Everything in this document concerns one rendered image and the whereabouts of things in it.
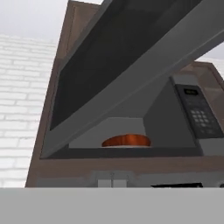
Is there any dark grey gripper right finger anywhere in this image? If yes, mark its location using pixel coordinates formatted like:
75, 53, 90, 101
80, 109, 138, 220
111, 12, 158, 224
111, 171, 138, 189

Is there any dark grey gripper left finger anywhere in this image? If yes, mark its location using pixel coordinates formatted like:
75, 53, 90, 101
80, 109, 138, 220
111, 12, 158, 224
87, 171, 113, 189

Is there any grey microwave oven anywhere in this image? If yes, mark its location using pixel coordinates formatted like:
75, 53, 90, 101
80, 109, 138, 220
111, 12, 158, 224
67, 73, 224, 158

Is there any grey microwave door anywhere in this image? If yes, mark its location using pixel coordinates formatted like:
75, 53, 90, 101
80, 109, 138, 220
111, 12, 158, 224
39, 0, 224, 160

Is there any brown wooden cupboard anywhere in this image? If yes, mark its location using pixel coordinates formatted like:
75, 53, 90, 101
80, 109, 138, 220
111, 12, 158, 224
24, 0, 224, 188

